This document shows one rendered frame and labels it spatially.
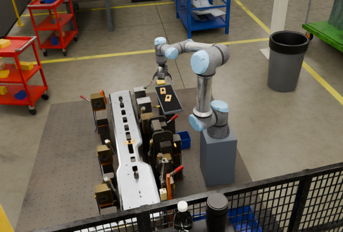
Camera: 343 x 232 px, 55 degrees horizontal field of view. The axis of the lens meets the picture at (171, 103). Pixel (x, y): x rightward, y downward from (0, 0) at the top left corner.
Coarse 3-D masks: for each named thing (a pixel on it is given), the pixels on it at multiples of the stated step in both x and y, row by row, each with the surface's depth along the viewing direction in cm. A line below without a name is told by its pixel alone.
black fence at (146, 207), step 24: (336, 168) 128; (216, 192) 120; (240, 192) 122; (264, 192) 127; (312, 192) 135; (336, 192) 139; (96, 216) 114; (120, 216) 114; (144, 216) 116; (264, 216) 135
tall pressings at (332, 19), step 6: (336, 0) 555; (342, 0) 538; (336, 6) 561; (342, 6) 547; (336, 12) 569; (342, 12) 536; (330, 18) 573; (336, 18) 559; (342, 18) 540; (336, 24) 567; (342, 24) 551
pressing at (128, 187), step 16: (112, 96) 280; (128, 96) 279; (112, 112) 262; (128, 112) 260; (128, 160) 215; (128, 176) 203; (144, 176) 202; (128, 192) 193; (144, 192) 192; (128, 208) 183
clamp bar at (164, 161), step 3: (165, 159) 184; (159, 162) 182; (162, 162) 182; (165, 162) 182; (168, 162) 184; (162, 165) 186; (165, 165) 183; (162, 168) 187; (165, 168) 184; (162, 171) 189; (165, 171) 185; (162, 174) 186; (165, 174) 186; (162, 177) 187; (165, 177) 188; (162, 180) 188
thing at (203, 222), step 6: (222, 192) 119; (138, 210) 115; (138, 216) 115; (138, 222) 116; (198, 222) 124; (204, 222) 124; (228, 222) 123; (138, 228) 118; (168, 228) 122; (192, 228) 122; (198, 228) 122; (204, 228) 121; (228, 228) 121
